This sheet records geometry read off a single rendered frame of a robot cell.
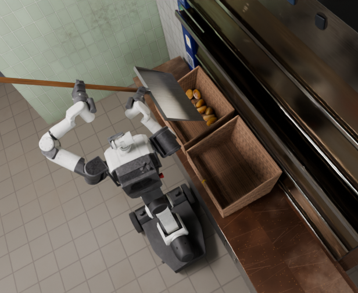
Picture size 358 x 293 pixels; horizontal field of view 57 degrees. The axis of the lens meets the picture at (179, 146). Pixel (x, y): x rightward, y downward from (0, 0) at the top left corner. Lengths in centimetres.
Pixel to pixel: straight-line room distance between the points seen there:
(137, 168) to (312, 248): 132
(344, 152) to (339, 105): 26
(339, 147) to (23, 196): 305
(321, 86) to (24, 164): 320
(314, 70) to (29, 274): 290
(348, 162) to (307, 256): 97
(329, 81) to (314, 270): 135
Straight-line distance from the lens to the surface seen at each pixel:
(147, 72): 256
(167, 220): 266
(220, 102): 269
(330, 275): 244
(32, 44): 338
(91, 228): 330
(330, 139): 166
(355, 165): 162
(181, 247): 265
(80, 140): 378
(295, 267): 241
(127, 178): 175
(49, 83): 201
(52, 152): 188
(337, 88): 147
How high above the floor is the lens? 292
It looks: 59 degrees down
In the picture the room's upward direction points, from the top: 17 degrees counter-clockwise
